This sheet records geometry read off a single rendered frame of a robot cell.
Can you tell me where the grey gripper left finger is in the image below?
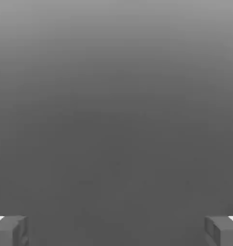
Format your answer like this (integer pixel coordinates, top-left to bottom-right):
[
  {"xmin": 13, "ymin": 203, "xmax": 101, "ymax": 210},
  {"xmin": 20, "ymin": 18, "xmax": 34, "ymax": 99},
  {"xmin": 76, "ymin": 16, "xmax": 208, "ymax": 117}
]
[{"xmin": 0, "ymin": 215, "xmax": 29, "ymax": 246}]

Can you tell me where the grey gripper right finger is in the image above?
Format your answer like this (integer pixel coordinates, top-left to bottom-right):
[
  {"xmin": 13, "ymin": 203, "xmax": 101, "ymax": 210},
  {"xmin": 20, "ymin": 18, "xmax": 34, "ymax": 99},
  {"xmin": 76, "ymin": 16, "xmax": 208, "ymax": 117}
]
[{"xmin": 204, "ymin": 215, "xmax": 233, "ymax": 246}]

